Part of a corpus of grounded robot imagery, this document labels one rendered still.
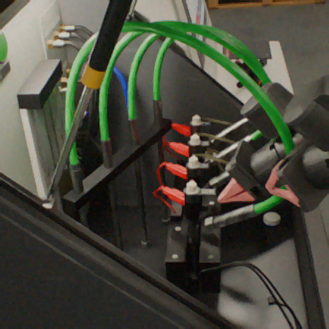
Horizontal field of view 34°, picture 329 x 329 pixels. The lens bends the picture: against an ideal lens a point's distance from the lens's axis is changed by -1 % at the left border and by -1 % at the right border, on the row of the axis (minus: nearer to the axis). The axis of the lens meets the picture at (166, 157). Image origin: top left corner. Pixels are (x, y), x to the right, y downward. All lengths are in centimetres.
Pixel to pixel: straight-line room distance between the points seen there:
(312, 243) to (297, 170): 41
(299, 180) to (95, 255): 27
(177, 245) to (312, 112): 50
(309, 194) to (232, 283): 50
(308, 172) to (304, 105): 12
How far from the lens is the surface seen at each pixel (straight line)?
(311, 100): 58
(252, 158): 85
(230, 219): 82
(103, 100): 95
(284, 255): 122
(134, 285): 60
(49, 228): 57
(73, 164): 93
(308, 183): 69
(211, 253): 99
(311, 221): 113
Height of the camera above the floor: 165
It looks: 32 degrees down
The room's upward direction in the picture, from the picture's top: 4 degrees counter-clockwise
